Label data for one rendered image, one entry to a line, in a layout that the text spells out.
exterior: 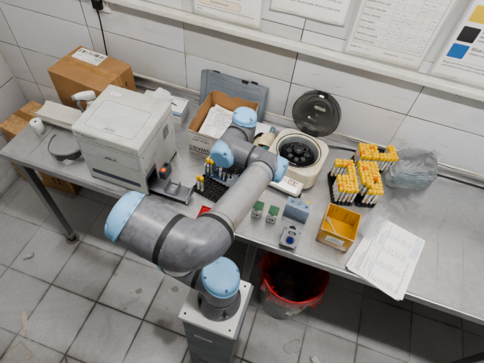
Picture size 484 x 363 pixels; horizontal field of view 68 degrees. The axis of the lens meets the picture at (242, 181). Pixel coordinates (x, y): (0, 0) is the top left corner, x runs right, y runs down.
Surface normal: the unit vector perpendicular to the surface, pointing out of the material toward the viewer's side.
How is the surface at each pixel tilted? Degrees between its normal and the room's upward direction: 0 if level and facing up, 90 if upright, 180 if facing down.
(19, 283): 0
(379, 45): 94
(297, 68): 90
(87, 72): 3
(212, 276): 7
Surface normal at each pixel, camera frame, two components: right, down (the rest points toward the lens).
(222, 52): -0.33, 0.75
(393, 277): 0.08, -0.59
